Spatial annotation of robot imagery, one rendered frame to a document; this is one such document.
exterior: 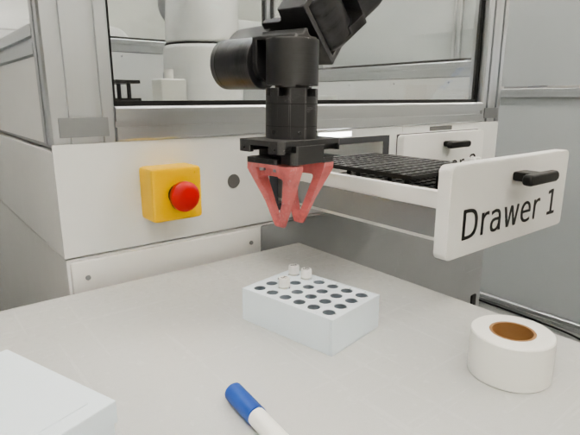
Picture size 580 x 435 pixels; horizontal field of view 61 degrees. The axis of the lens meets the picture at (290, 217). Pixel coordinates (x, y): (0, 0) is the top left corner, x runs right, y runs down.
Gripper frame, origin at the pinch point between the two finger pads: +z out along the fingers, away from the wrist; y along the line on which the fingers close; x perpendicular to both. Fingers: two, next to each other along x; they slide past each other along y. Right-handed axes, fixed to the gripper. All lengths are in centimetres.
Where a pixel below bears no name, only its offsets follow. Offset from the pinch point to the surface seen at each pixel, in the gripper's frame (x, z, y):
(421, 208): 10.0, -0.7, -12.7
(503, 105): -44, -12, -198
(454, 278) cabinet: -9, 29, -72
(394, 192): 5.7, -2.0, -13.7
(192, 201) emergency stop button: -14.6, -0.1, 2.7
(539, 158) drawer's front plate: 18.0, -6.1, -29.9
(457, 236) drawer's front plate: 14.9, 1.7, -12.2
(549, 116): -23, -8, -194
